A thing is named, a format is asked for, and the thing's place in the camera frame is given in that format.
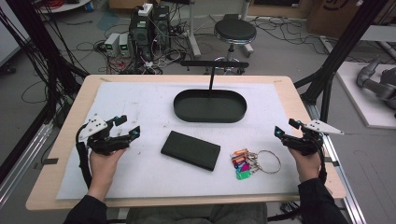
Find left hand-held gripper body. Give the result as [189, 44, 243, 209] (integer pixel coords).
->
[78, 114, 132, 156]

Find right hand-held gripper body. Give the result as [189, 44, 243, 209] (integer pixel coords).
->
[281, 119, 346, 156]

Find key ring with coloured tags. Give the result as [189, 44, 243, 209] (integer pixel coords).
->
[230, 147, 282, 181]

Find black wallet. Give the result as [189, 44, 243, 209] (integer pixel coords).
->
[160, 130, 221, 172]

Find black oval tray with stand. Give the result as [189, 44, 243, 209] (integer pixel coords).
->
[173, 60, 250, 124]

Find person's right hand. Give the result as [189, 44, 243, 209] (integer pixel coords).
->
[287, 147, 322, 191]

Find person's left hand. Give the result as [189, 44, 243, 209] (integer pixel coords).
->
[89, 147, 127, 201]

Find wooden table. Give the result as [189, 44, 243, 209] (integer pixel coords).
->
[25, 74, 347, 212]

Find white table mat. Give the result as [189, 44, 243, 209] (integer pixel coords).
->
[56, 80, 302, 201]

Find white platform board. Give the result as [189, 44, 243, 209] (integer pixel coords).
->
[335, 61, 396, 130]

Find white power supply unit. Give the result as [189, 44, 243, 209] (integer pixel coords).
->
[104, 32, 121, 58]
[119, 33, 132, 58]

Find black computer tower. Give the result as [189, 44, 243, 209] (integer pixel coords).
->
[128, 7, 154, 62]
[151, 5, 172, 51]

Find person's legs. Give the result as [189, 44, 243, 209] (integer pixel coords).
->
[125, 203, 268, 224]

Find black round stool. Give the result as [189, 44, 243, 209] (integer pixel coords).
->
[213, 19, 258, 76]

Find white power adapter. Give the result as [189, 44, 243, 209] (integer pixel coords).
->
[137, 2, 154, 18]

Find white table leg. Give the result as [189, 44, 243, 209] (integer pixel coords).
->
[187, 0, 203, 59]

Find cardboard box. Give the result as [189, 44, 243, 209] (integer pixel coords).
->
[305, 0, 396, 39]

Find right hand-held gripper cable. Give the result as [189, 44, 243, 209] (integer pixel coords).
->
[313, 133, 329, 185]

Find aluminium rail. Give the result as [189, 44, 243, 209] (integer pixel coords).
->
[0, 121, 54, 207]
[305, 102, 367, 224]

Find black metal frame post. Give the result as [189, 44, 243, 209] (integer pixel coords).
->
[293, 0, 390, 124]

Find black frame with cable bundle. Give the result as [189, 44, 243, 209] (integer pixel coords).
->
[0, 0, 91, 185]

